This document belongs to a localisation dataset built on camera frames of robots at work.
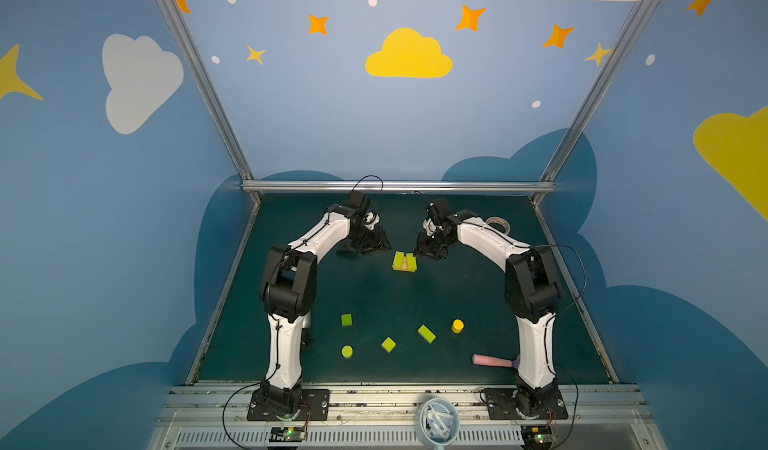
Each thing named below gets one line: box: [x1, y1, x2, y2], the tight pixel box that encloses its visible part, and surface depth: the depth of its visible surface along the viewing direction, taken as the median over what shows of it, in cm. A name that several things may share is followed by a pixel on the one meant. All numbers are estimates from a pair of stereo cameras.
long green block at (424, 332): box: [417, 324, 437, 344], surface depth 88 cm
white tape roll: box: [486, 216, 510, 236], surface depth 115 cm
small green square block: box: [381, 336, 397, 353], surface depth 86 cm
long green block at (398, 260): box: [392, 251, 405, 270], surface depth 103 cm
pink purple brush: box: [472, 354, 520, 370], surface depth 82 cm
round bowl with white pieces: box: [416, 397, 460, 450], surface depth 72 cm
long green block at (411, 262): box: [406, 253, 417, 272], surface depth 101 cm
